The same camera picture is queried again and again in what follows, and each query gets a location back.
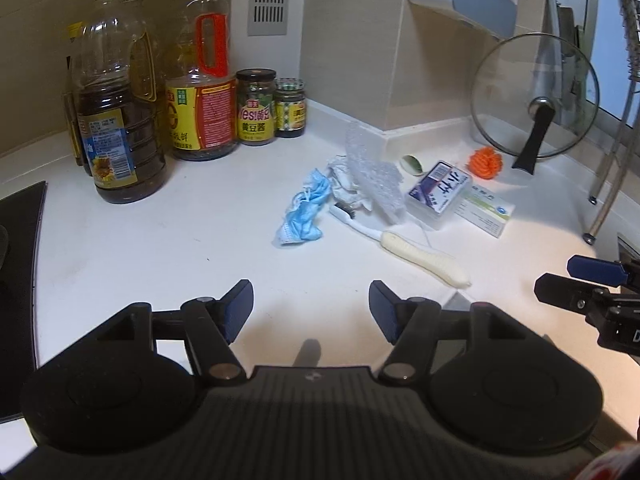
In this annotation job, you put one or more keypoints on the blue face mask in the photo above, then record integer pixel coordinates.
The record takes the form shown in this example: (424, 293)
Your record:
(300, 220)

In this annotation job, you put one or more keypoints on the large dark oil bottle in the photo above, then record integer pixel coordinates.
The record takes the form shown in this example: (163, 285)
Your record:
(117, 110)

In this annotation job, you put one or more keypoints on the small white green cup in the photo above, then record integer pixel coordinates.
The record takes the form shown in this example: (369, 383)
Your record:
(412, 165)

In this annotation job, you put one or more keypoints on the small dark sauce bottle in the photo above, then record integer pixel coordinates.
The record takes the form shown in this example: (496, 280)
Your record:
(74, 110)

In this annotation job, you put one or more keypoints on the small checked-lid jar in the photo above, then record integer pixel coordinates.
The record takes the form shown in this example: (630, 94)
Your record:
(290, 110)

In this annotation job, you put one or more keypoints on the white toothbrush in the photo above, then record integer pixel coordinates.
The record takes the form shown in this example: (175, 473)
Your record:
(425, 260)

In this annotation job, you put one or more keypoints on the steel dish rack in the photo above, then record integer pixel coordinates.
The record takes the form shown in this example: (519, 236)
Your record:
(607, 170)

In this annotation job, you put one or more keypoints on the steel sink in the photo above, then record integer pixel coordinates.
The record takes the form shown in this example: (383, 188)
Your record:
(631, 247)

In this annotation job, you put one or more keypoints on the black stove top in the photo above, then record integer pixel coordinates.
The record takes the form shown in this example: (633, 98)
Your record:
(15, 280)

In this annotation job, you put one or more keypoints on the person's printed clothing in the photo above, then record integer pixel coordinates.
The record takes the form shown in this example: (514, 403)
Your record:
(620, 462)

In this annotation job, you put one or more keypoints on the white green medicine box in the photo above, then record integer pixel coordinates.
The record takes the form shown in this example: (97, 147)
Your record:
(487, 212)

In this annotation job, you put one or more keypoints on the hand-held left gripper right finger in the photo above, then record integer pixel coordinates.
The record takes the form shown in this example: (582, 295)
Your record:
(382, 310)

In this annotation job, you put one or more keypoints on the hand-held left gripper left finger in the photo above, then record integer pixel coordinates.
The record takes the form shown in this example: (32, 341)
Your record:
(236, 310)

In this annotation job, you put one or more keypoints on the metal kitchen knife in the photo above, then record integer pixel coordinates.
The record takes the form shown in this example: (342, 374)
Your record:
(565, 25)

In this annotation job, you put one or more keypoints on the glass pot lid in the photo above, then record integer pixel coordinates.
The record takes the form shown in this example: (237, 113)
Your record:
(535, 135)

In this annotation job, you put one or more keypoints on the tall bean paste jar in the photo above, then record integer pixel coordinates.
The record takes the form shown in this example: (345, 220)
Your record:
(256, 110)

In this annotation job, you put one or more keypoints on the blue-white small box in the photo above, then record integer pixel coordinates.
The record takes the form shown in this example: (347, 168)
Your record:
(435, 195)

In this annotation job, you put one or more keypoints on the window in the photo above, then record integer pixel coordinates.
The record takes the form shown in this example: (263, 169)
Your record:
(607, 35)

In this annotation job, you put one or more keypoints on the clear bubble wrap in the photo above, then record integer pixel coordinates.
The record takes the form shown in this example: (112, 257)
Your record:
(372, 175)

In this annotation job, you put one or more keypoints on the orange mesh scrubber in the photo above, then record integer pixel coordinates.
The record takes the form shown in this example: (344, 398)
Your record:
(485, 162)

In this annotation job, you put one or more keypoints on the white paper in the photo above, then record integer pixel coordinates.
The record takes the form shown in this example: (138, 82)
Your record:
(342, 177)

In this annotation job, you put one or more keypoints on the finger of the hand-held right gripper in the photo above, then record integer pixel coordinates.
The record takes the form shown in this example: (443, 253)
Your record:
(565, 292)
(597, 269)

